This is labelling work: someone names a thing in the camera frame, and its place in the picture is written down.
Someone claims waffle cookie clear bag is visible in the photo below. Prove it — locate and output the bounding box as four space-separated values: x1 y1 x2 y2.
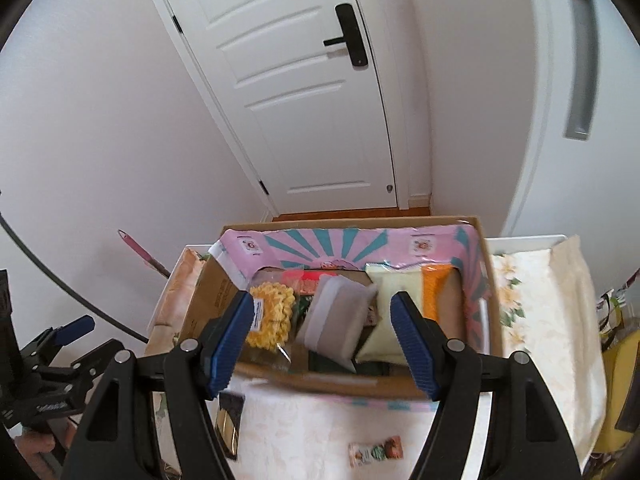
245 282 296 360

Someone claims yellow orange snack bag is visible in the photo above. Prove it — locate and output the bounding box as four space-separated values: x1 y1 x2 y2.
354 261 461 366

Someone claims black gold snack bar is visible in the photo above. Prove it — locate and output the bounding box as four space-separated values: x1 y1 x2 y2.
215 391 245 460

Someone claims dark green flower snack pack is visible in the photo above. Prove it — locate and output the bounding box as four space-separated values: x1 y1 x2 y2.
291 295 314 335

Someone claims translucent white brown packet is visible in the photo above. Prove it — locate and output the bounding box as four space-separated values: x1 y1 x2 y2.
295 274 378 373

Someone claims person's left hand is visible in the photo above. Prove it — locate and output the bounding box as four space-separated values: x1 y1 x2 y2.
14 431 56 480

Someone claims pink lined cardboard box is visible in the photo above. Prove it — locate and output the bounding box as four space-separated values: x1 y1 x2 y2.
146 213 504 413

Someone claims red snack pack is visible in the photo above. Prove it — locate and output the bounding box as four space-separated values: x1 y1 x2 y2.
279 270 335 296

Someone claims pink rod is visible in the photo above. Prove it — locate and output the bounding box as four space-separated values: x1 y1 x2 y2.
117 229 170 278

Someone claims yellow chair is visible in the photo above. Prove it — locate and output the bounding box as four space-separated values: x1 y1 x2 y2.
594 330 639 453

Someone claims white door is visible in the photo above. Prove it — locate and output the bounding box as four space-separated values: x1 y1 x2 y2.
153 0 432 214

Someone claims black cable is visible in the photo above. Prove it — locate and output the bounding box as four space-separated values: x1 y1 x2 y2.
0 211 151 345

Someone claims black door handle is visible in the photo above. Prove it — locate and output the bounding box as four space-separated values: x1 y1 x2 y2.
323 3 369 68

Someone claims grey wardrobe handle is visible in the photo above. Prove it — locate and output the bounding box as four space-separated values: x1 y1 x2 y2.
564 0 600 141

